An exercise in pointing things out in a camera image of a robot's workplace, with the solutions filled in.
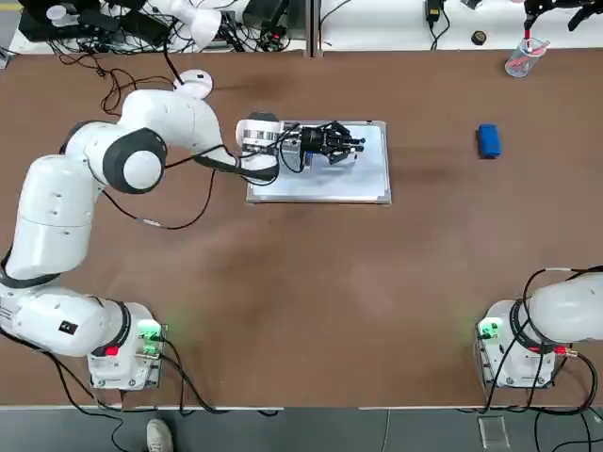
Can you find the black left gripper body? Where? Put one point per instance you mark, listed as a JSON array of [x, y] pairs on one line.
[[313, 140]]

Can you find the blue whiteboard eraser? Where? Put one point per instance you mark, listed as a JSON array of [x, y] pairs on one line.
[[489, 141]]

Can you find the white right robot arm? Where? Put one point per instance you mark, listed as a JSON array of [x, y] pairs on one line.
[[565, 306]]

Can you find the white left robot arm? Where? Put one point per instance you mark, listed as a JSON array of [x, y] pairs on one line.
[[52, 207]]

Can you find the red marker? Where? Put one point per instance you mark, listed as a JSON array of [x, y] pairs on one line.
[[528, 40]]

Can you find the silver framed whiteboard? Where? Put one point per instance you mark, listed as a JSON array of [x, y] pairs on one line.
[[367, 179]]

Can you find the pink pen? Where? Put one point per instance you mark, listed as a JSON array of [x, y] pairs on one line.
[[531, 53]]

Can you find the clear plastic pen cup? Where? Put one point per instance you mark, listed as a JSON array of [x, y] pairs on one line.
[[518, 67]]

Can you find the black yellow-labelled power adapter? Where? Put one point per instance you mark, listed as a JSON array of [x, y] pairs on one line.
[[433, 10]]

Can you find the white desk lamp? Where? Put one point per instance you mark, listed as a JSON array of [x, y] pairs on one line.
[[198, 77]]

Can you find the black electronic box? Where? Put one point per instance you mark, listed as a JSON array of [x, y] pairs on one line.
[[143, 28]]

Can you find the black desktop device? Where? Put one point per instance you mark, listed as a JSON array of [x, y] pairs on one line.
[[33, 26]]

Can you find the metal floor plate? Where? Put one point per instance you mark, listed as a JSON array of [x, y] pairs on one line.
[[493, 432]]

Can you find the person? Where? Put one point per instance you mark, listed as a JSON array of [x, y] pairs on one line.
[[159, 435]]

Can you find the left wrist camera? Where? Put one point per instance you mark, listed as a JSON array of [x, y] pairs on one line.
[[294, 155]]

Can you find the aluminium frame rail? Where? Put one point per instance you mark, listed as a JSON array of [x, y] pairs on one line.
[[314, 28]]

